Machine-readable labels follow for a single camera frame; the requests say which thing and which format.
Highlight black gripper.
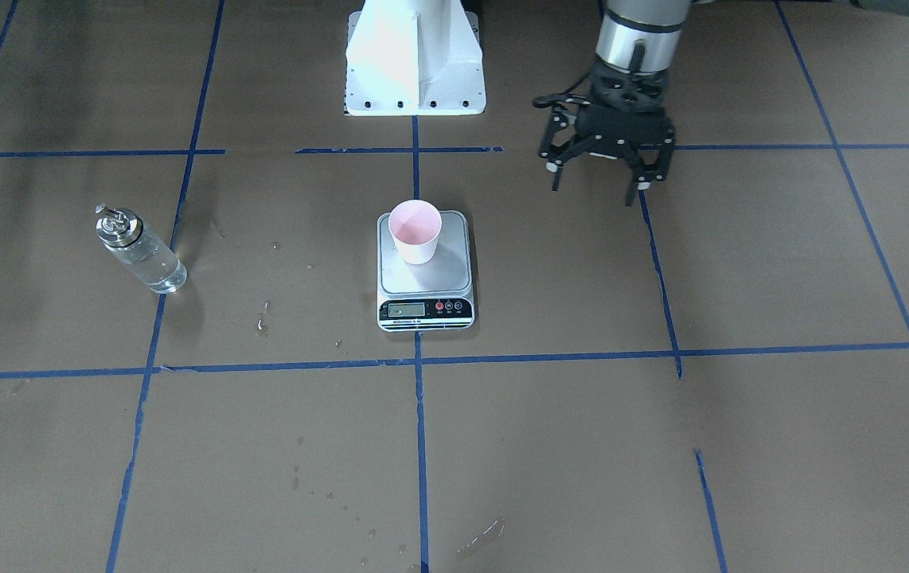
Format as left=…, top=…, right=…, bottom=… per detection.
left=538, top=103, right=676, bottom=207

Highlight pink paper cup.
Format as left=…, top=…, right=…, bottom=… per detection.
left=388, top=200, right=443, bottom=265

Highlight clear glass sauce bottle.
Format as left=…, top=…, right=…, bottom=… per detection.
left=96, top=204, right=188, bottom=294

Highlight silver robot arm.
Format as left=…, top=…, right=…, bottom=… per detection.
left=533, top=1, right=692, bottom=206

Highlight silver digital kitchen scale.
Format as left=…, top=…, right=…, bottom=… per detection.
left=376, top=210, right=476, bottom=333

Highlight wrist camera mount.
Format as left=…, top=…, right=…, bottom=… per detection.
left=532, top=61, right=669, bottom=113

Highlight white camera mast base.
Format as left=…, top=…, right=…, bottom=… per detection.
left=343, top=1, right=487, bottom=117

